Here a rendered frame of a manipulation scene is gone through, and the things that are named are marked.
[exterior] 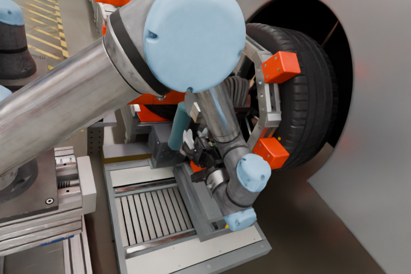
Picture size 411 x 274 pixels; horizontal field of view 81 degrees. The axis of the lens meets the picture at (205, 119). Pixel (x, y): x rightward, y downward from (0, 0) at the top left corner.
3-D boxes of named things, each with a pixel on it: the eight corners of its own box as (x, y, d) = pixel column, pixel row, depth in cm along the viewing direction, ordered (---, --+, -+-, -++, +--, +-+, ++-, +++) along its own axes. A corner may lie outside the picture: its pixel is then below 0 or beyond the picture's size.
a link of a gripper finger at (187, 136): (188, 120, 81) (202, 137, 75) (184, 133, 84) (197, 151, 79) (180, 121, 79) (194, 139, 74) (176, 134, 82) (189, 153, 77)
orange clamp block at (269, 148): (266, 150, 91) (281, 168, 85) (250, 152, 88) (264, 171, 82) (274, 136, 87) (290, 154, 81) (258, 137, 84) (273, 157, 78)
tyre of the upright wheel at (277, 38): (377, 57, 79) (257, 16, 128) (331, 51, 68) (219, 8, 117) (296, 199, 110) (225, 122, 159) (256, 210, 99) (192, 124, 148)
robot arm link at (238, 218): (264, 210, 58) (251, 229, 63) (241, 175, 66) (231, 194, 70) (238, 218, 54) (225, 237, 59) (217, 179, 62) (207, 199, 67)
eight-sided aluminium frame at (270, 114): (241, 189, 104) (306, 79, 73) (229, 192, 101) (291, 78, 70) (194, 112, 140) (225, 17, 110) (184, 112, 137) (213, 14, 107)
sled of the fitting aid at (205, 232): (251, 226, 149) (258, 218, 144) (200, 243, 132) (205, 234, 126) (216, 165, 182) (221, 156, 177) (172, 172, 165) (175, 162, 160)
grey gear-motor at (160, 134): (206, 170, 175) (221, 134, 156) (148, 180, 155) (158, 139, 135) (197, 152, 188) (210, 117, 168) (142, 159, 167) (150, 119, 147)
